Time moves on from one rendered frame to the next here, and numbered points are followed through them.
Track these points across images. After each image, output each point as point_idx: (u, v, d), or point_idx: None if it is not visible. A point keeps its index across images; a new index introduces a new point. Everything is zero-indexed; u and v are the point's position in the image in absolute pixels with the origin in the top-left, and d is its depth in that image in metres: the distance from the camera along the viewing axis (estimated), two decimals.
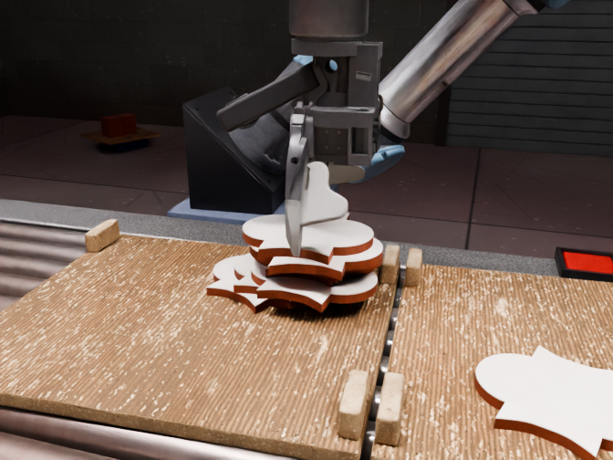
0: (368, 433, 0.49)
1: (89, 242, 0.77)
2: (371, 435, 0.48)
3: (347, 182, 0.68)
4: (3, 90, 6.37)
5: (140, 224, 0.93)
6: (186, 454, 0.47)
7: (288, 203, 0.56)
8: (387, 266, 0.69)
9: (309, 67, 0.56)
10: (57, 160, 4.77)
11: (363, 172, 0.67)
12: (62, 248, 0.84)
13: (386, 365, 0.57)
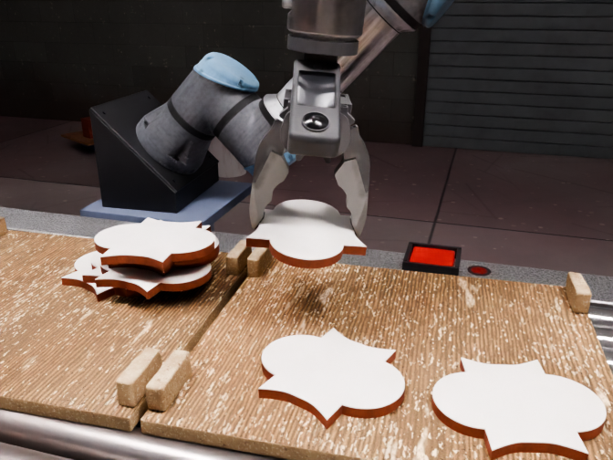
0: None
1: None
2: None
3: None
4: None
5: (38, 221, 1.00)
6: None
7: (368, 193, 0.63)
8: (231, 257, 0.75)
9: (339, 67, 0.58)
10: (37, 160, 4.83)
11: None
12: None
13: None
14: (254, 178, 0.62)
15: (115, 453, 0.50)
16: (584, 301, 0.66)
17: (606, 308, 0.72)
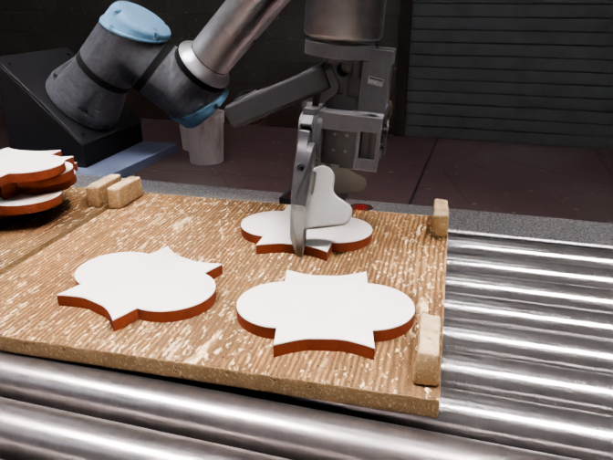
0: None
1: None
2: None
3: (347, 193, 0.68)
4: None
5: None
6: None
7: (294, 207, 0.57)
8: (90, 188, 0.72)
9: (321, 68, 0.56)
10: None
11: (364, 183, 0.66)
12: None
13: None
14: None
15: None
16: (441, 224, 0.63)
17: (475, 236, 0.69)
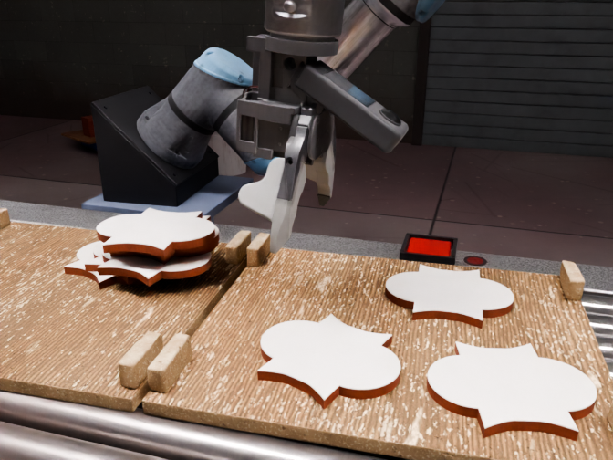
0: None
1: None
2: None
3: (254, 212, 0.58)
4: None
5: (40, 214, 1.01)
6: None
7: (331, 164, 0.69)
8: (230, 247, 0.76)
9: (319, 64, 0.59)
10: (38, 158, 4.85)
11: (241, 192, 0.59)
12: None
13: None
14: (292, 194, 0.56)
15: (118, 433, 0.51)
16: (577, 288, 0.68)
17: (599, 296, 0.73)
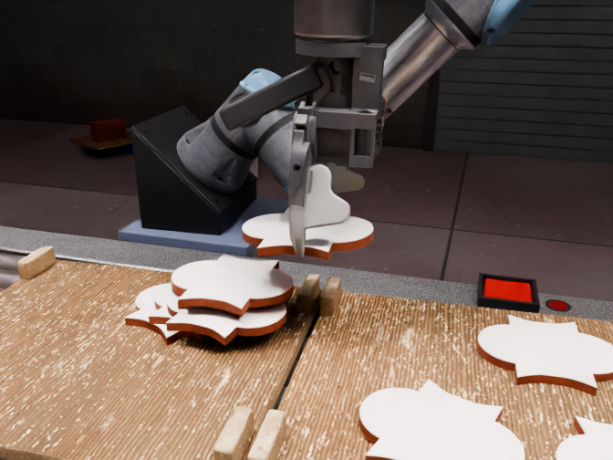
0: None
1: (22, 269, 0.80)
2: None
3: (346, 192, 0.68)
4: None
5: (83, 247, 0.96)
6: None
7: (292, 208, 0.57)
8: (302, 296, 0.71)
9: (313, 67, 0.56)
10: (46, 164, 4.79)
11: (362, 182, 0.66)
12: (0, 274, 0.86)
13: None
14: None
15: None
16: None
17: None
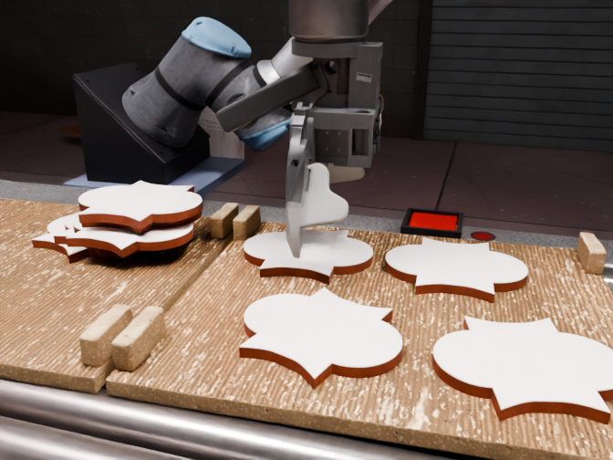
0: None
1: None
2: None
3: (347, 181, 0.68)
4: None
5: (16, 190, 0.95)
6: None
7: (288, 204, 0.56)
8: (215, 219, 0.70)
9: (309, 68, 0.56)
10: (33, 152, 4.78)
11: (363, 172, 0.67)
12: None
13: None
14: None
15: (77, 417, 0.45)
16: (598, 261, 0.61)
17: None
